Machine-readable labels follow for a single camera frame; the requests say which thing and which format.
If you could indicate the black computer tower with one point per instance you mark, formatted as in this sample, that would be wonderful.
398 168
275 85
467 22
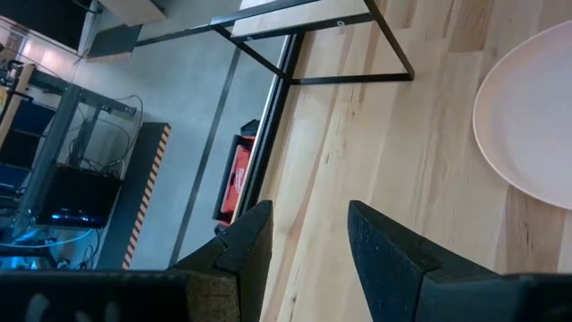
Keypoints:
80 197

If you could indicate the pale pink plate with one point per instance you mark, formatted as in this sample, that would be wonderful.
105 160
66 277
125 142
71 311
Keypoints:
532 121

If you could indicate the black aluminium rig frame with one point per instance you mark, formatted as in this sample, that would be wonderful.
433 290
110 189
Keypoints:
271 112

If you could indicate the hazard-striped floor mat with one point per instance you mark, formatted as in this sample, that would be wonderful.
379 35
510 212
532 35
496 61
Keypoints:
134 188
114 40

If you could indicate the wooden shelf black metal frame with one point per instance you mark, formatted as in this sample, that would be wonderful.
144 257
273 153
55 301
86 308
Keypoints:
295 18

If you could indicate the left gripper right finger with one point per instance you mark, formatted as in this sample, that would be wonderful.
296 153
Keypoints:
393 277

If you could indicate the wooden cabinet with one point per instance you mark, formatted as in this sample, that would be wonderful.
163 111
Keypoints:
134 11

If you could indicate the red and black tool box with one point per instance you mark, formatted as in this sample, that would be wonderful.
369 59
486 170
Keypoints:
239 174

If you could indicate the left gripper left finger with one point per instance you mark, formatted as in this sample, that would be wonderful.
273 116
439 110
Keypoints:
250 250

